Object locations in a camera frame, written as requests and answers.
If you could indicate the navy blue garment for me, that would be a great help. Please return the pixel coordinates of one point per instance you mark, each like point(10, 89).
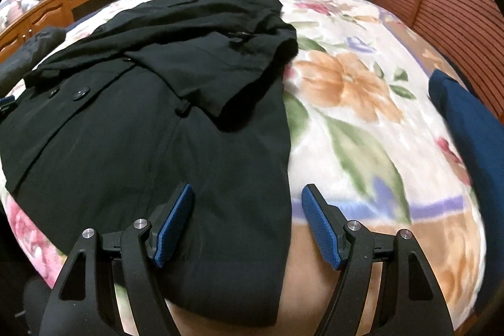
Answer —
point(478, 137)

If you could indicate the black coat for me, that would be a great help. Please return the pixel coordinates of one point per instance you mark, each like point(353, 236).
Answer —
point(168, 92)

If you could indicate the folded dark grey garment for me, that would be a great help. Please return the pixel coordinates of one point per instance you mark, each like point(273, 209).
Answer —
point(28, 55)

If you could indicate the wooden louvered wardrobe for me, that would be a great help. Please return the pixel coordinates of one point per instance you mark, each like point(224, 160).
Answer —
point(469, 32)

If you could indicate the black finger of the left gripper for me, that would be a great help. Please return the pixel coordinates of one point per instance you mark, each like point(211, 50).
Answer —
point(6, 102)

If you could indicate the floral bed blanket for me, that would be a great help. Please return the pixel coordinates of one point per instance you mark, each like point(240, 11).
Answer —
point(366, 133)

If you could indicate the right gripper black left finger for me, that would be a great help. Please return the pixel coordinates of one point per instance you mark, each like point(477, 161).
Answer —
point(83, 301)

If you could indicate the wooden desk cabinet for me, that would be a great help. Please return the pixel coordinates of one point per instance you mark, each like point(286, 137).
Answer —
point(58, 13)

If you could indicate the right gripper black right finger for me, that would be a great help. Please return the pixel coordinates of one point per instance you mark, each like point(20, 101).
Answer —
point(410, 300)

